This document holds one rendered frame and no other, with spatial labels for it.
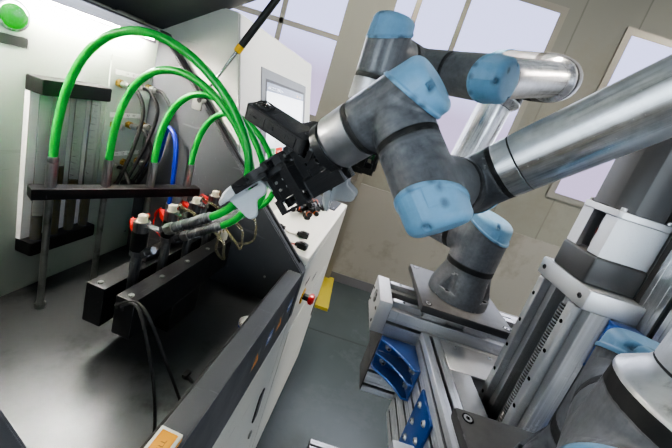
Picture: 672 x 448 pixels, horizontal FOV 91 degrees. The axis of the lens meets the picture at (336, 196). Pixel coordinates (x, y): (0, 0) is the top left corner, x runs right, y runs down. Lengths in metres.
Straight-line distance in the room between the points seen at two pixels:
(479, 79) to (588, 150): 0.22
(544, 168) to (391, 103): 0.19
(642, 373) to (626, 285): 0.38
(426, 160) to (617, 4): 2.94
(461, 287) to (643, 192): 0.40
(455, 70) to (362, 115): 0.26
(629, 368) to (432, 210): 0.18
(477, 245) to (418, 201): 0.52
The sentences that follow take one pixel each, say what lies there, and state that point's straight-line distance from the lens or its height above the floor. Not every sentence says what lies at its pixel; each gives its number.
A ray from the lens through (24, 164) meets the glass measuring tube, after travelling 0.87.
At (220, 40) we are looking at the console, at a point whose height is 1.47.
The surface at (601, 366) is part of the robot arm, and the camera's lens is 0.46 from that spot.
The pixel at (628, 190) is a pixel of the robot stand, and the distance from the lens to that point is 0.67.
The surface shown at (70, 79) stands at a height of 1.31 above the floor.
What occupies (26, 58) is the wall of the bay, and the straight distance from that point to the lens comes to 0.84.
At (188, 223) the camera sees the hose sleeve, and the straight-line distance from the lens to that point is 0.62.
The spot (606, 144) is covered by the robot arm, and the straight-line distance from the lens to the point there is 0.44.
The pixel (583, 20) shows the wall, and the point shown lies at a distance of 3.11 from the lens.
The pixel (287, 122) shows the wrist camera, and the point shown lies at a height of 1.36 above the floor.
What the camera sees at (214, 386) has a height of 0.95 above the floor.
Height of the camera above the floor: 1.39
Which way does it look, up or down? 14 degrees down
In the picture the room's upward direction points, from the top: 18 degrees clockwise
